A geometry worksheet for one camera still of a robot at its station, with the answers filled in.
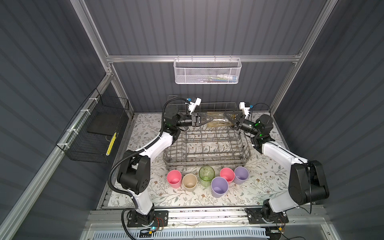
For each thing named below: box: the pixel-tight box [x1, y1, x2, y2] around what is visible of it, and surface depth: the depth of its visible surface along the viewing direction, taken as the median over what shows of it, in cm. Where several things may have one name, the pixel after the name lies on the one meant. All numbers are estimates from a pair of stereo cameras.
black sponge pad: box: [87, 112, 121, 136], surface depth 77 cm
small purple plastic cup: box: [234, 166, 250, 185], surface depth 82 cm
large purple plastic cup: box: [211, 176, 229, 198], surface depth 81 cm
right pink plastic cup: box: [219, 167, 235, 185], surface depth 82 cm
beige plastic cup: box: [182, 173, 198, 192], surface depth 79 cm
